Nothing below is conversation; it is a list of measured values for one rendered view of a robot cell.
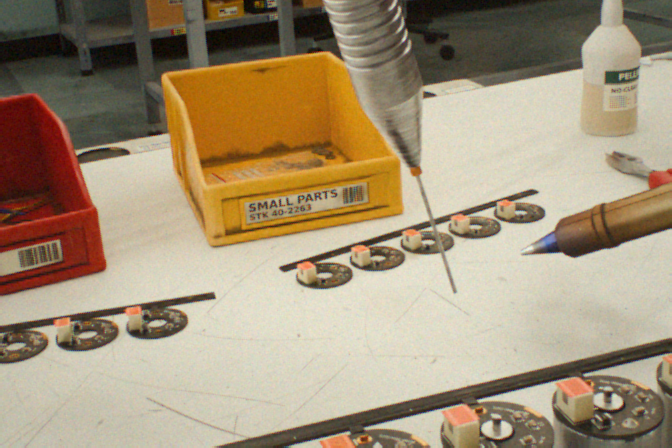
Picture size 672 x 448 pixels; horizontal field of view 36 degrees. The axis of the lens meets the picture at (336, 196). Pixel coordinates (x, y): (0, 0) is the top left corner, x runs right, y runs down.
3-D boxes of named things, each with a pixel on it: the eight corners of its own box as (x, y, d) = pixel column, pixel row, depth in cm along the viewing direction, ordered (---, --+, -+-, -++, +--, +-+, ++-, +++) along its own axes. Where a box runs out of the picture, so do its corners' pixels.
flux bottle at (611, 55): (632, 138, 60) (639, -35, 57) (574, 134, 62) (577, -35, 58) (641, 121, 63) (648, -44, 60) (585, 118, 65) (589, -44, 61)
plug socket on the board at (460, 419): (490, 445, 23) (490, 419, 22) (454, 454, 22) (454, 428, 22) (474, 426, 23) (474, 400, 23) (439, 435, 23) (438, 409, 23)
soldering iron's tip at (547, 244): (523, 269, 20) (569, 255, 20) (512, 246, 20) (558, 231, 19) (530, 259, 21) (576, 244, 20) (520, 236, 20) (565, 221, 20)
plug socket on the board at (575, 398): (604, 416, 23) (604, 390, 23) (570, 424, 23) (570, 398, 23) (585, 398, 24) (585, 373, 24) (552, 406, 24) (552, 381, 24)
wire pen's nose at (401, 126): (369, 175, 18) (344, 102, 17) (410, 139, 18) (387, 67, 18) (416, 189, 17) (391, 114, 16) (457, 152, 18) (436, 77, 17)
